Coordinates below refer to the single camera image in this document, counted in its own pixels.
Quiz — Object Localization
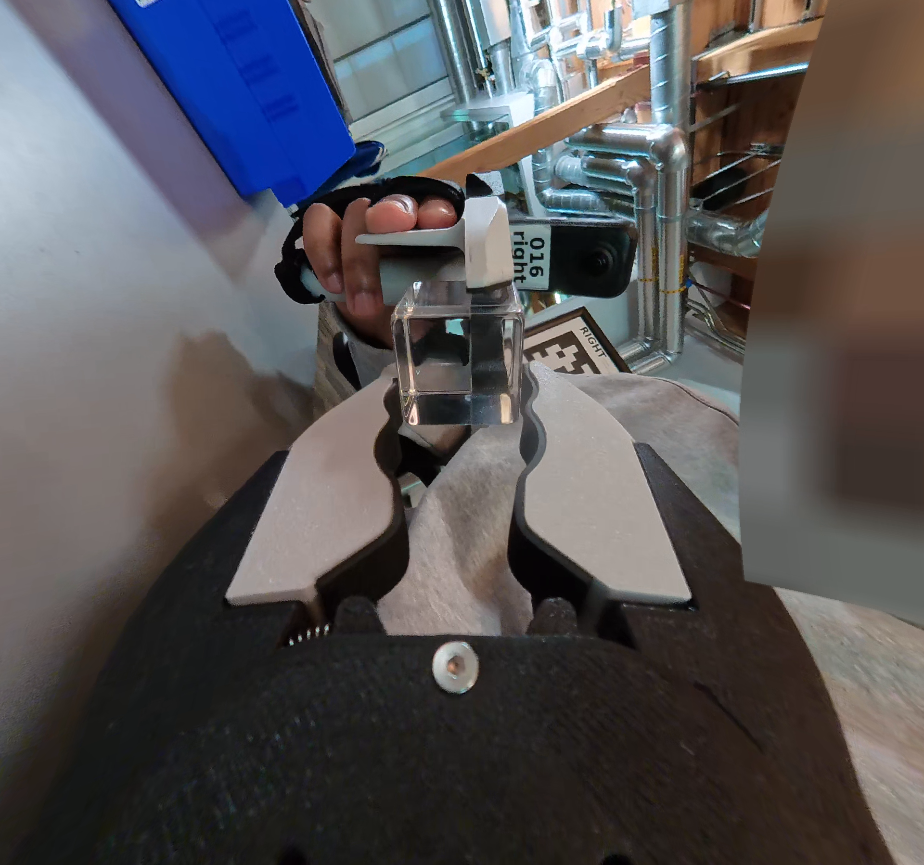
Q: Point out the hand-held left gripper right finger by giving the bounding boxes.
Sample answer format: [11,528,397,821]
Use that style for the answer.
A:
[507,361,694,622]

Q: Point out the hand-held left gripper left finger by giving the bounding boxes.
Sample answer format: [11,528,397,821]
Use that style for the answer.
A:
[225,374,412,615]

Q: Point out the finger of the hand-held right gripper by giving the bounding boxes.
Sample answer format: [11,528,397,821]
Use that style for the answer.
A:
[462,172,518,290]

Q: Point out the clear acrylic cube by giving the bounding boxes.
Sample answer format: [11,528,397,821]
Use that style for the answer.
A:
[390,282,526,427]

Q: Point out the blue plastic bin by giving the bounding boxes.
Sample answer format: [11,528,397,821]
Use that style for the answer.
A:
[67,0,357,209]

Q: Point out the person's right hand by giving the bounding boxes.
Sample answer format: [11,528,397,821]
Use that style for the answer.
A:
[302,194,460,346]

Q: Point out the framed marker sign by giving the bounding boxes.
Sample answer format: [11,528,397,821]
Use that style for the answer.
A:
[522,305,634,378]

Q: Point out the silver duct pipes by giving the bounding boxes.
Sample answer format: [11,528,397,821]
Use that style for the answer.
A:
[426,0,788,375]

